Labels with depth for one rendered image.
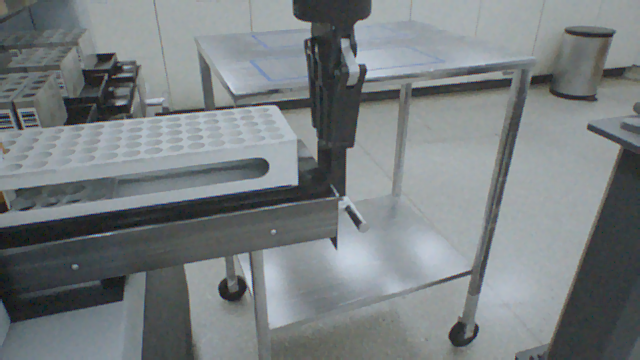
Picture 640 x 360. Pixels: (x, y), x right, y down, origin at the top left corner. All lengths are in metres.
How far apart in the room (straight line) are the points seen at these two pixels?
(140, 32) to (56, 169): 2.36
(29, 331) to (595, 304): 1.06
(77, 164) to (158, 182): 0.10
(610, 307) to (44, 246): 1.05
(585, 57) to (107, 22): 2.97
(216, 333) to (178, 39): 1.81
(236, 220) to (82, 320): 0.16
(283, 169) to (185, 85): 2.42
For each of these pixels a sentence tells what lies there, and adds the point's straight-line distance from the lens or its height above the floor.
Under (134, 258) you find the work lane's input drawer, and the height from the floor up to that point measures 0.77.
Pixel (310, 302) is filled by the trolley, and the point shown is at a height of 0.28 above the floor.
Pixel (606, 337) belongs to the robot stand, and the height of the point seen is 0.26.
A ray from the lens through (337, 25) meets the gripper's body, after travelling 0.42.
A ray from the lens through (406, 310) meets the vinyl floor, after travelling 1.48.
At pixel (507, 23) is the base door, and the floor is 0.48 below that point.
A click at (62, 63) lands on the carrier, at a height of 0.88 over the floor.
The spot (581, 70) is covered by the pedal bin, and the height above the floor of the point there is 0.21.
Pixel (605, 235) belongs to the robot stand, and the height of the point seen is 0.48.
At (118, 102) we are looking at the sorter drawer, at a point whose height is 0.82.
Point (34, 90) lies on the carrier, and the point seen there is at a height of 0.88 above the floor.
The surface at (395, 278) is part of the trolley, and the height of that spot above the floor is 0.28.
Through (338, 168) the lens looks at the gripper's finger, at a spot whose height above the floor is 0.81.
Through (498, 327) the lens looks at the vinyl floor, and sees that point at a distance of 1.50.
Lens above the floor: 1.04
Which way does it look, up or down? 29 degrees down
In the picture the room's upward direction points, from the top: straight up
